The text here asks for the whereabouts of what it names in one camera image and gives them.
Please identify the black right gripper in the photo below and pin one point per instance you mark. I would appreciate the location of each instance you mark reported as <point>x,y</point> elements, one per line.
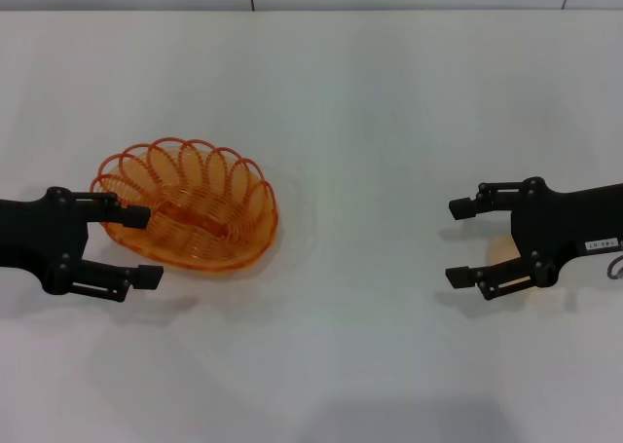
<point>569,224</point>

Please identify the pale round bread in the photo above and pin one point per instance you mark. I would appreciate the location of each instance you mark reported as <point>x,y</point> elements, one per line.
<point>501,254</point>

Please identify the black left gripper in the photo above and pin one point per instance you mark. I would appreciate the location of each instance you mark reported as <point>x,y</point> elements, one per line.
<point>39,229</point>

